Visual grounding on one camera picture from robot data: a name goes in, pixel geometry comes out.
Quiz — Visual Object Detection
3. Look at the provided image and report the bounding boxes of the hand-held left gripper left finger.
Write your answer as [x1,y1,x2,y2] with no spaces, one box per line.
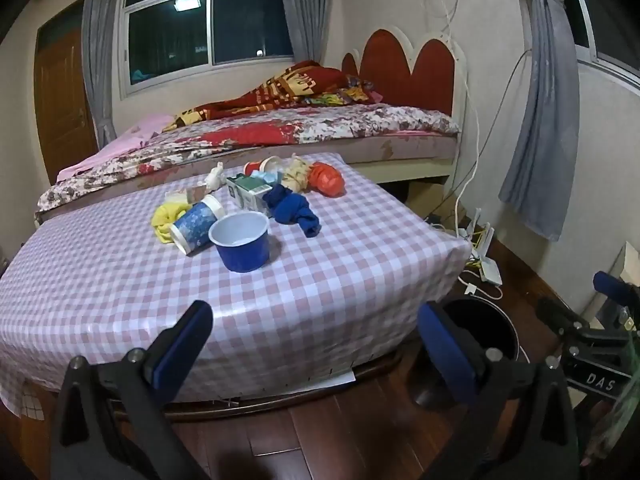
[50,300,216,480]

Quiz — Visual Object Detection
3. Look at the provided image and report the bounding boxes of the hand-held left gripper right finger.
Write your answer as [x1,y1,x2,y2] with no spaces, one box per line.
[416,302,583,480]

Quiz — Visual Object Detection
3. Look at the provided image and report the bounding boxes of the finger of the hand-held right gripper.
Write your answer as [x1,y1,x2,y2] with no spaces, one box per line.
[536,298,593,345]
[593,271,640,307]

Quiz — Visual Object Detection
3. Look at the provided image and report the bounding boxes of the black trash bin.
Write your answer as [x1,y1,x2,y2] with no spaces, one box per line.
[410,296,523,406]

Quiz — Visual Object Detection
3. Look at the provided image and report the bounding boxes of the blue patterned paper cup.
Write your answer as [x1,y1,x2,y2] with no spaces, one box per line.
[169,195,225,257]

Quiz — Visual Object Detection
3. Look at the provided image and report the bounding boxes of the yellow cloth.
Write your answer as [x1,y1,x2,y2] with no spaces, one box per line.
[151,201,193,247]

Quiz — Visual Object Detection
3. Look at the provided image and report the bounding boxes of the green and white milk carton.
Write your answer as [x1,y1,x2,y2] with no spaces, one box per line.
[225,174,275,216]

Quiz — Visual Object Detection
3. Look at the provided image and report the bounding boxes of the white tissue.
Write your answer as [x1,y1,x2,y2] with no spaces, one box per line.
[204,162,226,192]

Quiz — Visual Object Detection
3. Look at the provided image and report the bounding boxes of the blue cloth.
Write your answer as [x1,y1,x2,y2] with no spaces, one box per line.
[262,185,321,239]

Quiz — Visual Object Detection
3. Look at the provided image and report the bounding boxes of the red paper cup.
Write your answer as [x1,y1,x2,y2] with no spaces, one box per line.
[243,156,283,178]

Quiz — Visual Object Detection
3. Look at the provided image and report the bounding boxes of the orange plastic bag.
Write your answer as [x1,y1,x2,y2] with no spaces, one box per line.
[311,160,345,198]

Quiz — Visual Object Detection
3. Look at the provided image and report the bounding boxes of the person's right forearm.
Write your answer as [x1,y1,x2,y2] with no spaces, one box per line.
[585,340,640,466]

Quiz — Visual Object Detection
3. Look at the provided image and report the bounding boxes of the white modem box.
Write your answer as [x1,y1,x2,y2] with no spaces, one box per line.
[477,257,503,286]

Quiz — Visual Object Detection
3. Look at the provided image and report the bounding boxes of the white paper sheet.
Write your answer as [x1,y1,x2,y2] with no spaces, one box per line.
[320,372,357,389]

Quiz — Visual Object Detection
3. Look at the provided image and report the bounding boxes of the white router with antennas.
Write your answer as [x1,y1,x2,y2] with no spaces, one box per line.
[457,207,496,261]

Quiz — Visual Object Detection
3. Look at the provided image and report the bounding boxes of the cardboard box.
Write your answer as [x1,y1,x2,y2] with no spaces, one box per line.
[410,182,471,231]

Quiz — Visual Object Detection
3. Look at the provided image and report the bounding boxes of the tied grey curtain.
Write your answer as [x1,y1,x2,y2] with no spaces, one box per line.
[497,0,581,243]

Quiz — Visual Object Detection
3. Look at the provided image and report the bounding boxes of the bed with red headboard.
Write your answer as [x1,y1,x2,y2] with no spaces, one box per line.
[35,25,468,226]

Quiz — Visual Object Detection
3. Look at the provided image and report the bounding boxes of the pink sheet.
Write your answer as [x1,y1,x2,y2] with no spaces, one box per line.
[57,112,176,181]

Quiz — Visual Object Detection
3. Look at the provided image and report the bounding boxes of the brown wooden door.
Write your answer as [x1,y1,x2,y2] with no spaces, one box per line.
[34,0,98,186]

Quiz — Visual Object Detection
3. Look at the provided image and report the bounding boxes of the narrow side window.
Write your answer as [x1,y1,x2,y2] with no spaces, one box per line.
[562,0,640,91]

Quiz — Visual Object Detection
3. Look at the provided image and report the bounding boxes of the red patterned blanket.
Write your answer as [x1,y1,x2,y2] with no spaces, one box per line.
[162,60,381,133]

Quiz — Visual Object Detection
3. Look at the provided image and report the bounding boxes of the large sliding window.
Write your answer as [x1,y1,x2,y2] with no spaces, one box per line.
[120,0,296,98]

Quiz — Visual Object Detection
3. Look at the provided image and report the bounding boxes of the thin white cable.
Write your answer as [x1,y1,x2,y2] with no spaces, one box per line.
[457,270,503,302]

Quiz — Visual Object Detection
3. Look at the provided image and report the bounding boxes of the thick white cable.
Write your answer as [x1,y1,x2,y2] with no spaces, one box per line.
[422,0,483,241]

